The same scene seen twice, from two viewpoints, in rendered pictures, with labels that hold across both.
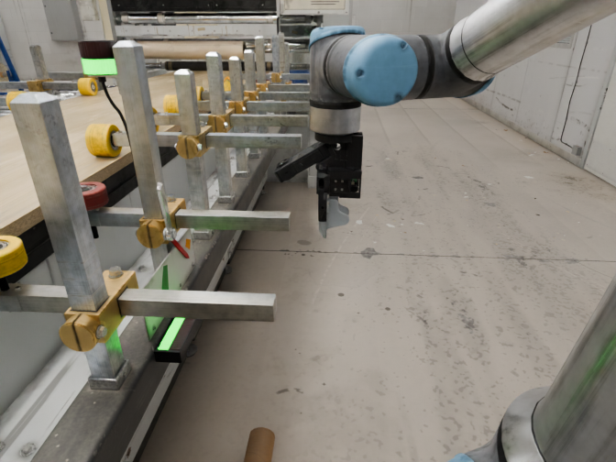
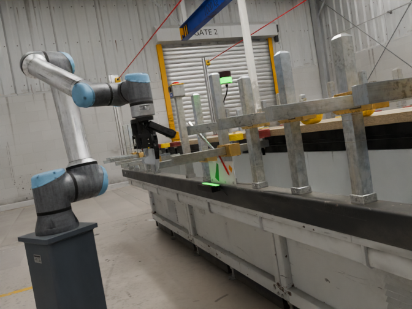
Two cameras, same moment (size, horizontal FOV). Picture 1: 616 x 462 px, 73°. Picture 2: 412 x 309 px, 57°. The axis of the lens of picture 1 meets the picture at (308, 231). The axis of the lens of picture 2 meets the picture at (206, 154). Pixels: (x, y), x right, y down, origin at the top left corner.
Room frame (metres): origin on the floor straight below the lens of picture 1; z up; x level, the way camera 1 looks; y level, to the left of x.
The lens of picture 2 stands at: (2.15, -0.48, 0.92)
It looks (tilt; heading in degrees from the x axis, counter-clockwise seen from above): 3 degrees down; 155
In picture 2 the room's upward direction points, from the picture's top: 9 degrees counter-clockwise
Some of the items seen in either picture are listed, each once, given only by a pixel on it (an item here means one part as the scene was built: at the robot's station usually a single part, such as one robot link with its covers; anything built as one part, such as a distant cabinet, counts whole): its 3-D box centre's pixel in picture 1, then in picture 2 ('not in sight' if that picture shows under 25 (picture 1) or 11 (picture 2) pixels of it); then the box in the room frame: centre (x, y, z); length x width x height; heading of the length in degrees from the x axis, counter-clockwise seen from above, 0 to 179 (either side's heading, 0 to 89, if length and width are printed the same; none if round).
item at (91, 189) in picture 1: (89, 212); (262, 141); (0.78, 0.45, 0.85); 0.08 x 0.08 x 0.11
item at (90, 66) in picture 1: (103, 65); (224, 81); (0.74, 0.34, 1.14); 0.06 x 0.06 x 0.02
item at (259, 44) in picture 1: (262, 93); not in sight; (1.98, 0.21, 0.92); 0.04 x 0.04 x 0.48; 86
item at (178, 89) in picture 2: not in sight; (176, 91); (0.23, 0.32, 1.18); 0.07 x 0.07 x 0.08; 86
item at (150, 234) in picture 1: (161, 222); (228, 149); (0.76, 0.29, 0.85); 0.14 x 0.06 x 0.05; 176
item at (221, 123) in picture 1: (221, 121); (294, 113); (1.26, 0.26, 0.95); 0.14 x 0.06 x 0.05; 176
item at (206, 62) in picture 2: not in sight; (213, 104); (-1.75, 1.57, 1.25); 0.15 x 0.08 x 1.10; 176
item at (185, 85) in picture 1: (196, 173); (253, 141); (0.98, 0.27, 0.87); 0.04 x 0.04 x 0.48; 86
